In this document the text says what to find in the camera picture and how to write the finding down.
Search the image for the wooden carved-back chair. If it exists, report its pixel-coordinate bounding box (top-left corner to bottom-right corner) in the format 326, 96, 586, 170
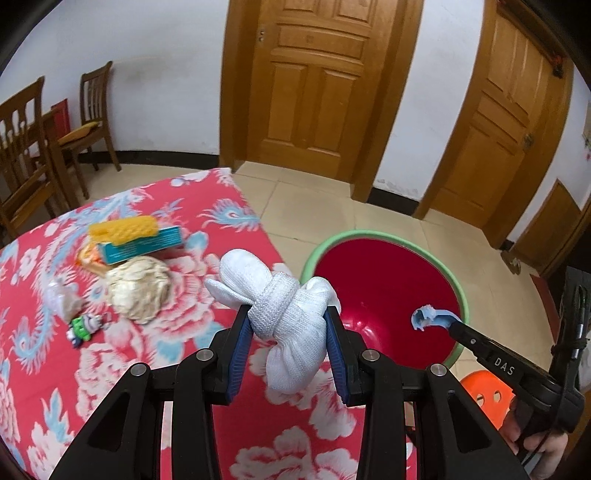
0, 76, 65, 236

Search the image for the wooden panel door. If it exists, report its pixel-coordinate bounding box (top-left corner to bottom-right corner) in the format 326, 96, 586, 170
413, 0, 575, 250
219, 0, 423, 204

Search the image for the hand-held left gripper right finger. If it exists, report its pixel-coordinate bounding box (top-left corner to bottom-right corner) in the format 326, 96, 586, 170
323, 307, 529, 480

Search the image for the teal cardboard box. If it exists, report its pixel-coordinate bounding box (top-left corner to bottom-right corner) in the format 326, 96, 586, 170
98, 226, 184, 266

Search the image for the red basin with green rim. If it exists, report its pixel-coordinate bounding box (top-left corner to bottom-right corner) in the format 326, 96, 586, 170
300, 229, 469, 370

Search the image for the red floral tablecloth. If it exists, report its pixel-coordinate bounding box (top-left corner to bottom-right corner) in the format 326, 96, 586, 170
0, 167, 419, 480

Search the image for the clear plastic bag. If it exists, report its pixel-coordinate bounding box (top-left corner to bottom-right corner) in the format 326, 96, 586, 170
45, 279, 85, 319

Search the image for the small toy figure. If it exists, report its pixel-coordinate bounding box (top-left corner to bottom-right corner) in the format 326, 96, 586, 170
68, 313, 101, 347

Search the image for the light blue plastic piece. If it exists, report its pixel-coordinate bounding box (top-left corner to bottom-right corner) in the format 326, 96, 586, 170
410, 305, 462, 333

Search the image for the person's right hand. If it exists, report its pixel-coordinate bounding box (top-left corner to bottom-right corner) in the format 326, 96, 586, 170
501, 405, 571, 480

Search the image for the orange plastic stool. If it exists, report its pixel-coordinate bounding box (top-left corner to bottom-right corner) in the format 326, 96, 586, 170
459, 373, 513, 430

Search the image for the paper ball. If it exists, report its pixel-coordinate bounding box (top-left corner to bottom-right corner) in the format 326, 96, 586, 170
106, 256, 174, 324

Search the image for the yellow seat cushion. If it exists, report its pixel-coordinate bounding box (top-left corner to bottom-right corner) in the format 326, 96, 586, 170
58, 121, 100, 145

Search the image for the red box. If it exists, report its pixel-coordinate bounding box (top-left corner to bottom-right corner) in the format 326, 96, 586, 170
51, 98, 71, 137

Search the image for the white knotted sock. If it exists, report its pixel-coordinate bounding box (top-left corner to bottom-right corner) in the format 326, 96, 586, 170
204, 248, 342, 395

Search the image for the low wooden cabinet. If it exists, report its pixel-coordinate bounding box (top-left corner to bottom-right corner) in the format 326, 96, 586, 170
508, 179, 591, 278

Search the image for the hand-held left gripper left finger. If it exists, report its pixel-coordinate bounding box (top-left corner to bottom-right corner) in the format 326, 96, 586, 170
48, 305, 254, 480

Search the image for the orange snack wrapper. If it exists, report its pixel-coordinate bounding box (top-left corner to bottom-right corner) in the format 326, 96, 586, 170
76, 242, 112, 278

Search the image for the wooden chair with cushion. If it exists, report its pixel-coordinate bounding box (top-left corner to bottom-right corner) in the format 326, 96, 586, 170
58, 61, 122, 174

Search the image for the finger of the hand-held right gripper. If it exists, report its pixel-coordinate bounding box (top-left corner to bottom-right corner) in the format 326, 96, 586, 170
448, 318, 497, 370

